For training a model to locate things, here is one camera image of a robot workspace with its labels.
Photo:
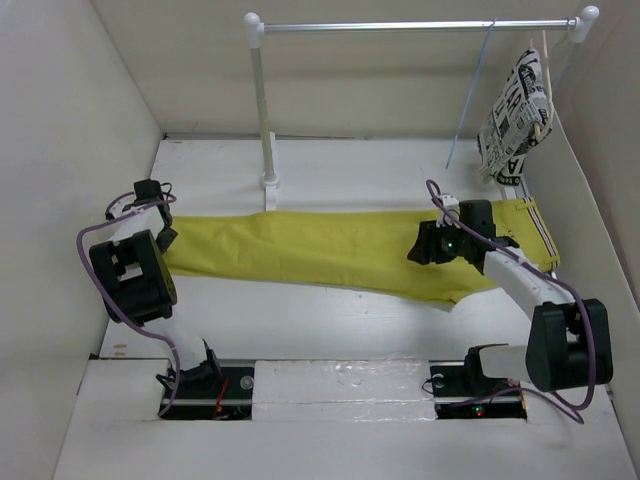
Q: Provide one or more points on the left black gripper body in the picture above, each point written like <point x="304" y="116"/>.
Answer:
<point x="165" y="238"/>

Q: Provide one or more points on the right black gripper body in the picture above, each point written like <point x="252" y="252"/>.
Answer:
<point x="446" y="242"/>

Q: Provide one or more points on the yellow trousers with striped trim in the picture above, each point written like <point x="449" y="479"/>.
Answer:
<point x="364" y="250"/>

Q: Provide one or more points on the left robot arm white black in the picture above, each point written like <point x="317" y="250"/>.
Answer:
<point x="124" y="258"/>

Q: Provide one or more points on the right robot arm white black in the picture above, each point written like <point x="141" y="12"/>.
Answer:
<point x="569" y="342"/>

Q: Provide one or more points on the cream wooden hanger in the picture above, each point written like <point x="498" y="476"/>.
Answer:
<point x="547" y="85"/>

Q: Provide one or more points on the blue transparent plastic hanger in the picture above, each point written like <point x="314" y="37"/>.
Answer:
<point x="470" y="92"/>

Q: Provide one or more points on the newspaper print garment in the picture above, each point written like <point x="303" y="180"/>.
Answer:
<point x="519" y="120"/>

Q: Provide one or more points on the white clothes rack metal rail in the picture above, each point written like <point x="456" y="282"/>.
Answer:
<point x="578" y="28"/>

